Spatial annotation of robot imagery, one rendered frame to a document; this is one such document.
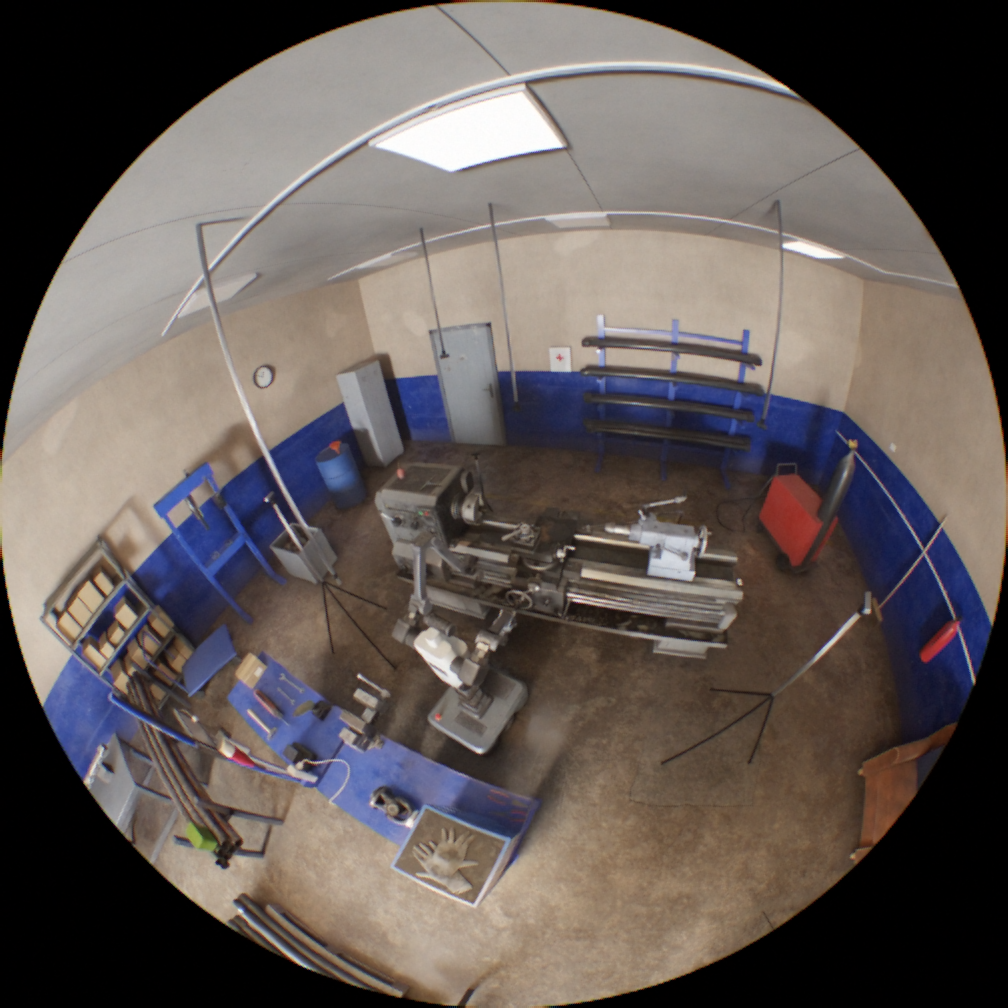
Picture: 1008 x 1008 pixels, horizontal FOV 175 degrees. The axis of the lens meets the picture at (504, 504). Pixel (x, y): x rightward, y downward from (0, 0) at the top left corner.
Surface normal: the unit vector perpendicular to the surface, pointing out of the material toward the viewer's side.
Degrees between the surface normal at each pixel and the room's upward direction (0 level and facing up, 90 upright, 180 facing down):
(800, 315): 90
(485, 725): 0
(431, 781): 0
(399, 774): 0
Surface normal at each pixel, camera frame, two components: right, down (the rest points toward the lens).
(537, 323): -0.37, 0.60
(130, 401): 0.92, 0.13
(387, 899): -0.12, -0.79
